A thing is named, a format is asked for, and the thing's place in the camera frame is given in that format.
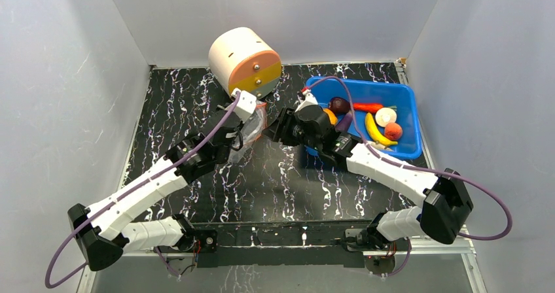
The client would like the clear orange-zip bag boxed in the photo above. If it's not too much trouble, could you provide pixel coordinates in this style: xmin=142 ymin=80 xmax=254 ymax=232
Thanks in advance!
xmin=228 ymin=101 xmax=267 ymax=164

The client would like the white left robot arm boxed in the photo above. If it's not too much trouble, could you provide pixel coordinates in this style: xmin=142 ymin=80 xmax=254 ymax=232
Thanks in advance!
xmin=67 ymin=109 xmax=255 ymax=271

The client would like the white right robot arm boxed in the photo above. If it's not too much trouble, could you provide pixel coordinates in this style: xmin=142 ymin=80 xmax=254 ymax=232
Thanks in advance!
xmin=262 ymin=105 xmax=473 ymax=250

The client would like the orange toy lemon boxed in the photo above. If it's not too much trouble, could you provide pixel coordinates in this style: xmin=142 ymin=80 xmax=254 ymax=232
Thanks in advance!
xmin=323 ymin=108 xmax=338 ymax=126

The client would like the purple toy eggplant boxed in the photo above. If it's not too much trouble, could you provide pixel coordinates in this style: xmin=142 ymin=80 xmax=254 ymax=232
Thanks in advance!
xmin=335 ymin=111 xmax=353 ymax=132

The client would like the dark red toy fruit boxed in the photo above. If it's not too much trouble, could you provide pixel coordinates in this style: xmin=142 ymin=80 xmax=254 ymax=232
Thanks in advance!
xmin=328 ymin=97 xmax=351 ymax=116

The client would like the yellow toy banana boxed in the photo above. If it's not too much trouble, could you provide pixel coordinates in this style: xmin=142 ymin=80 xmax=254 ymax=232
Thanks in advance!
xmin=365 ymin=113 xmax=398 ymax=147

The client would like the white toy onion half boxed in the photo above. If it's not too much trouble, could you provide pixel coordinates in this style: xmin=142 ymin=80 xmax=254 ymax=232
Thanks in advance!
xmin=374 ymin=107 xmax=397 ymax=128

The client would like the cylindrical wooden drawer box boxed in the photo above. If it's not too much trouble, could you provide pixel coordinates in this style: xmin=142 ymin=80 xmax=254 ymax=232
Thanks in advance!
xmin=208 ymin=27 xmax=282 ymax=99

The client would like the blue plastic bin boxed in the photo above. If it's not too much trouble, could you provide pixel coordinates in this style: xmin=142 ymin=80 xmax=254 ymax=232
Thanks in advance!
xmin=310 ymin=78 xmax=422 ymax=160

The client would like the orange-red toy peach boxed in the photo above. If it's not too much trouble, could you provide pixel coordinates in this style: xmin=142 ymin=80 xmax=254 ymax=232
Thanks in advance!
xmin=384 ymin=122 xmax=403 ymax=141

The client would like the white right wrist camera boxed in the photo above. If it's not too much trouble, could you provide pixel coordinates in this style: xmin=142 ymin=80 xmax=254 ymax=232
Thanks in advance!
xmin=295 ymin=87 xmax=318 ymax=112

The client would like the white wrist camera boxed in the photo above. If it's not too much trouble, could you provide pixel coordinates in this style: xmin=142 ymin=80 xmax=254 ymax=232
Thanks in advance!
xmin=295 ymin=87 xmax=318 ymax=112
xmin=231 ymin=88 xmax=257 ymax=123

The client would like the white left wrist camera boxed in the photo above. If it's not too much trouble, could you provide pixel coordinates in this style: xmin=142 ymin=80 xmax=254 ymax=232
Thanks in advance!
xmin=231 ymin=88 xmax=257 ymax=123

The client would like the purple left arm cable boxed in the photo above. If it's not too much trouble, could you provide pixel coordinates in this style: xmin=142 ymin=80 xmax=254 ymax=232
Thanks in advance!
xmin=45 ymin=92 xmax=242 ymax=290

